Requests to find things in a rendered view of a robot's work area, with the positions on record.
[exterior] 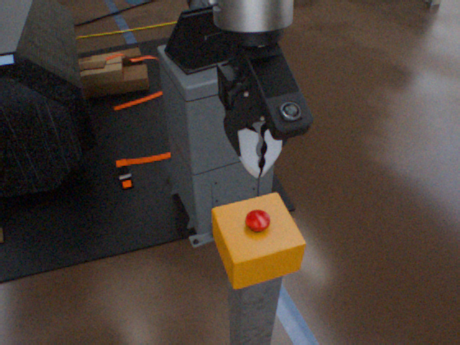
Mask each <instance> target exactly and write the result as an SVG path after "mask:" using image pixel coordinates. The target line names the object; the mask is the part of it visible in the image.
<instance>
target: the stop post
mask: <svg viewBox="0 0 460 345"><path fill-rule="evenodd" d="M256 209H260V210H263V211H264V212H265V213H267V214H268V215H269V218H270V225H269V226H268V227H267V228H266V229H265V230H262V231H260V232H254V231H251V230H250V229H249V228H248V227H247V226H246V224H245V217H246V215H247V214H248V213H249V212H251V211H252V210H256ZM211 217H212V230H213V231H214V240H215V242H216V245H217V247H218V251H219V254H220V255H221V258H222V260H223V263H224V266H225V269H226V271H227V273H228V291H229V324H230V345H270V343H271V338H272V332H273V327H274V319H275V314H276V310H277V305H278V300H279V295H280V290H281V285H282V280H283V276H284V275H287V274H291V273H295V272H297V271H298V270H299V269H300V268H301V264H302V260H303V256H304V252H305V248H306V242H305V240H304V238H302V236H301V234H300V233H299V232H300V231H299V229H298V227H297V226H296V224H295V222H294V221H293V219H292V216H291V215H290V214H289V213H288V211H287V209H286V207H285V206H284V204H283V202H282V201H281V199H280V195H279V194H278V193H273V194H269V195H263V196H260V197H256V198H253V199H249V200H243V201H238V202H235V203H231V204H228V205H222V206H219V207H215V208H213V209H212V210H211Z"/></svg>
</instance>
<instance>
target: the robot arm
mask: <svg viewBox="0 0 460 345"><path fill-rule="evenodd" d="M186 2H187V4H188V6H189V9H192V8H197V7H205V6H214V7H213V10H214V24H215V25H216V26H217V27H218V28H220V29H223V39H224V40H225V41H226V42H228V43H230V44H231V48H232V58H229V61H228V62H223V63H217V64H216V65H217V76H218V96H219V98H220V100H221V102H222V104H223V107H224V112H225V117H224V119H223V129H224V132H225V134H226V136H227V138H228V140H229V142H230V144H231V145H232V147H233V148H234V150H235V152H236V154H237V157H238V158H239V159H240V160H241V161H242V163H243V164H244V166H245V168H246V170H247V171H248V172H249V173H250V174H251V175H253V176H254V177H256V178H258V177H263V176H264V175H265V174H266V173H267V172H268V171H269V169H270V168H271V167H272V165H273V164H274V162H275V161H276V159H277V158H278V156H279V155H280V153H281V151H282V148H283V147H284V146H285V144H286V142H287V140H288V139H289V138H292V137H295V136H301V135H304V134H306V133H307V132H308V131H309V130H308V129H309V128H310V126H311V123H312V122H313V121H314V118H313V116H312V113H311V111H310V109H309V106H308V104H307V102H306V99H305V97H304V95H303V93H302V92H301V89H300V86H299V84H298V83H297V79H296V77H295V76H294V74H293V72H292V69H291V67H290V65H289V63H288V60H287V59H286V57H285V55H284V52H283V50H282V49H281V46H280V44H279V43H277V42H278V41H280V40H282V39H283V33H284V28H287V27H288V26H289V25H291V23H292V20H293V9H292V8H293V0H186ZM231 64H232V65H231ZM227 65H231V66H228V67H224V66H227ZM220 78H221V81H220ZM221 86H222V92H221ZM257 122H264V124H260V125H259V131H260V138H261V141H262V144H263V146H262V148H261V154H262V157H261V160H260V163H259V164H258V162H259V158H260V157H259V155H258V154H257V153H256V147H257V145H258V144H259V134H258V132H257V131H256V130H255V128H254V127H252V125H253V123H257Z"/></svg>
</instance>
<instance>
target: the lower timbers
mask: <svg viewBox="0 0 460 345"><path fill-rule="evenodd" d="M118 52H121V54H123V55H125V56H121V57H122V63H123V66H124V67H123V74H124V80H123V81H116V82H112V83H109V84H102V85H92V86H87V89H88V92H89V96H90V98H93V97H100V96H107V95H111V94H120V93H126V92H133V91H141V90H147V89H148V88H149V84H148V83H149V77H148V72H147V66H146V65H138V66H133V65H137V64H142V60H140V61H133V62H132V61H130V60H129V59H127V57H126V56H128V58H130V59H137V58H141V55H140V50H139V48H132V49H126V50H122V51H118ZM128 66H131V67H128Z"/></svg>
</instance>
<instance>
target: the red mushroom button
mask: <svg viewBox="0 0 460 345"><path fill-rule="evenodd" d="M245 224H246V226H247V227H248V228H249V229H250V230H251V231H254V232H260V231H262V230H265V229H266V228H267V227H268V226H269V225H270V218H269V215H268V214H267V213H265V212H264V211H263V210H260V209H256V210H252V211H251V212H249V213H248V214H247V215H246V217H245Z"/></svg>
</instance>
